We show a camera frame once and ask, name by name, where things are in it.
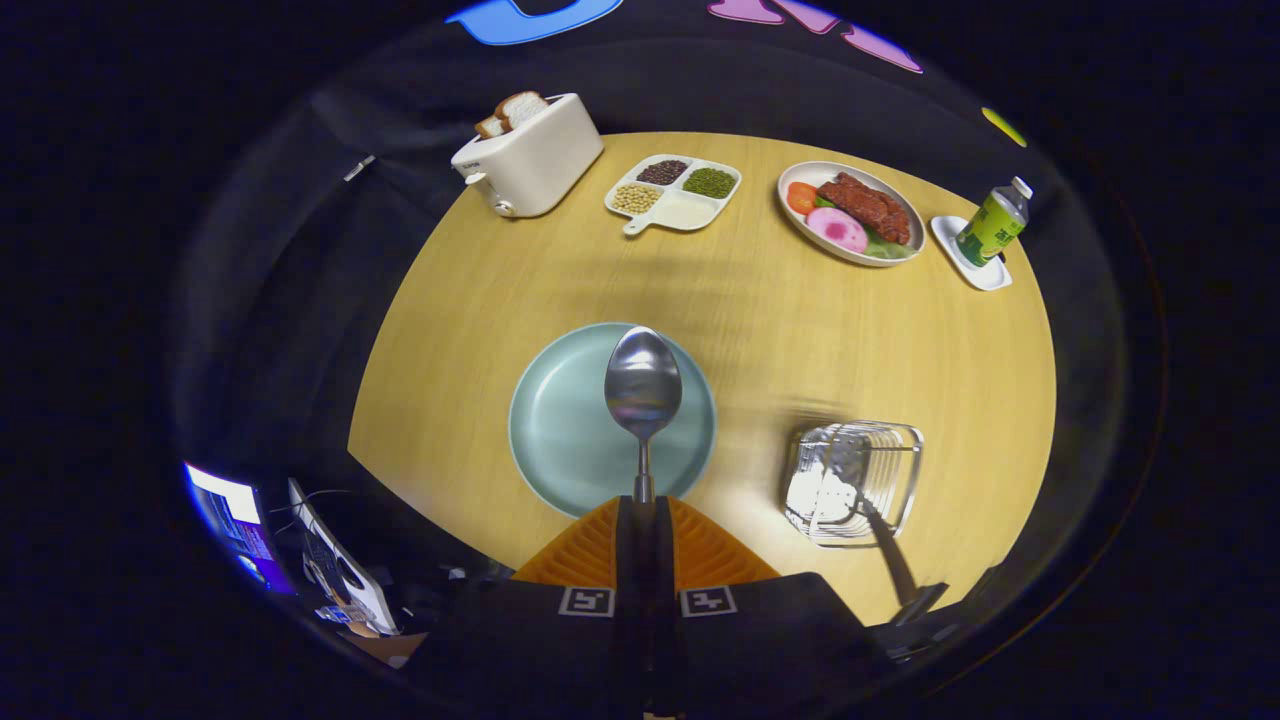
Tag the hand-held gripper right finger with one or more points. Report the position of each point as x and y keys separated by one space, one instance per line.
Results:
x=770 y=650

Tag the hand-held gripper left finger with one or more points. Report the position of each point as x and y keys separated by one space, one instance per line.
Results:
x=530 y=650

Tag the open laptop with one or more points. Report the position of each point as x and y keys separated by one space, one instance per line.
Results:
x=345 y=580

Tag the pale green round plate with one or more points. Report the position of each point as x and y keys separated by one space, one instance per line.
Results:
x=560 y=430

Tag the lit computer monitor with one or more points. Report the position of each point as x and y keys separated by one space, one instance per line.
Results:
x=235 y=510

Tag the green lettuce leaf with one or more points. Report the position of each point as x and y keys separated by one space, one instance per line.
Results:
x=890 y=250

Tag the pink round food slice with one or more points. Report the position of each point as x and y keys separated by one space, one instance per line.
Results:
x=838 y=230

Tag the white oval food plate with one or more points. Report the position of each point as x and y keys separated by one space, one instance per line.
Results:
x=800 y=225

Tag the white divided dish with beans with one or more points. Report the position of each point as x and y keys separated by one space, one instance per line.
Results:
x=685 y=212

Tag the small white rectangular tray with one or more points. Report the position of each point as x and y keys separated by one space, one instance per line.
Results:
x=948 y=238

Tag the brown cooked meat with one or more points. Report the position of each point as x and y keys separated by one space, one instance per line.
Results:
x=868 y=207

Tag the red tomato slice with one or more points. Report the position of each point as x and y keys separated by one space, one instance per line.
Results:
x=801 y=197

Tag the green label drink bottle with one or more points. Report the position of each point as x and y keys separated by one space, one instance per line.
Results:
x=990 y=228

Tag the white toaster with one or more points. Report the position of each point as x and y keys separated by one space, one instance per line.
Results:
x=535 y=165

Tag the silver cloth clip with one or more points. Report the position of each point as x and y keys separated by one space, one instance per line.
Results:
x=359 y=167

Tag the small toast bread slice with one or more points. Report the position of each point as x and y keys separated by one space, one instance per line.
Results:
x=489 y=127

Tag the large toast bread slice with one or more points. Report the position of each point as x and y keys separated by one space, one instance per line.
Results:
x=522 y=108

